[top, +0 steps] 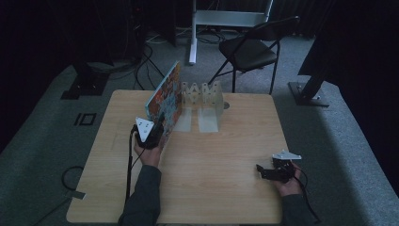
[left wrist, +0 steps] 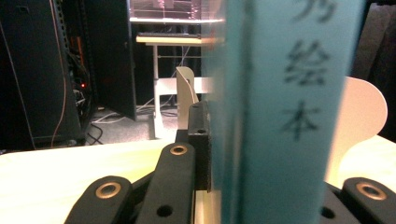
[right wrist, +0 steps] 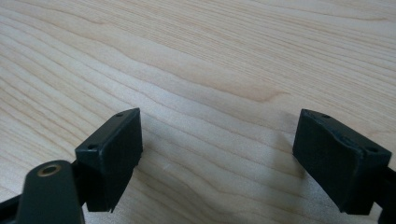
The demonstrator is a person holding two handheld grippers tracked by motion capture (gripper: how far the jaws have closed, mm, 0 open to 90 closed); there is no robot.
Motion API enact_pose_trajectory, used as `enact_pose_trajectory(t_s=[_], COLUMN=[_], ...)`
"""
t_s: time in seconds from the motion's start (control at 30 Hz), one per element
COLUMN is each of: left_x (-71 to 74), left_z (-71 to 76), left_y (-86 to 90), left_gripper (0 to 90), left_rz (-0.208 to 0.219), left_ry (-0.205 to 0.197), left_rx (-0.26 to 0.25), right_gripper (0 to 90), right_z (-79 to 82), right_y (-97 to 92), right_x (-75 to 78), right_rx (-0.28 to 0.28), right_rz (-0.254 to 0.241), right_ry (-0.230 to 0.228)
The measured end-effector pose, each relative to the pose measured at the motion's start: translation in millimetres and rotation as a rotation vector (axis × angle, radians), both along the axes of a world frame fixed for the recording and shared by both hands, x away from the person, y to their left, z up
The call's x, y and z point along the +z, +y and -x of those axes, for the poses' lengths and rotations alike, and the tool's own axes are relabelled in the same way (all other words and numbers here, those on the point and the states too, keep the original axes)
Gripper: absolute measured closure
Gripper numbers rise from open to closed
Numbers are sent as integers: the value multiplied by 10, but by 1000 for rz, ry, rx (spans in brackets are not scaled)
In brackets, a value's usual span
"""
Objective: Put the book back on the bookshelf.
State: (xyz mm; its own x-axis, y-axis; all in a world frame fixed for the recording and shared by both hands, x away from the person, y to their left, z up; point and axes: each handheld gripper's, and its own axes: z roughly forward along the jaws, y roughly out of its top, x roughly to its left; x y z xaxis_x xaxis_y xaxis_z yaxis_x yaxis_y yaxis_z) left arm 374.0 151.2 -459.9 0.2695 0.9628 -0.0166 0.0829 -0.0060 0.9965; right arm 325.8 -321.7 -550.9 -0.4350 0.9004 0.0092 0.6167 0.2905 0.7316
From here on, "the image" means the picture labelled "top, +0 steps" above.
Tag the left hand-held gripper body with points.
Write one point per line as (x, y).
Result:
(146, 130)

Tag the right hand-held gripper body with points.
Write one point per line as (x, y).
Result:
(282, 169)

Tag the colourful picture book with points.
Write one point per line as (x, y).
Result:
(164, 97)

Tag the clear acrylic book rack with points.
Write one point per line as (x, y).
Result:
(204, 103)

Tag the person's right hand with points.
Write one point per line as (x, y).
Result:
(291, 186)

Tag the person's left hand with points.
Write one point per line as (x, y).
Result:
(150, 157)

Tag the grey round table grommet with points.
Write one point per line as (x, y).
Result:
(226, 105)

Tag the black stand with flat base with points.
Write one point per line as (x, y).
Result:
(84, 83)

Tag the black slanted stand with base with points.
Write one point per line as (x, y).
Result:
(309, 91)

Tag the grey tape piece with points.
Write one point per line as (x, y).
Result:
(76, 194)

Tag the black folding chair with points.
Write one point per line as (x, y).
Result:
(247, 51)

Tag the white metal stand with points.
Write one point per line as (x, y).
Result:
(219, 19)

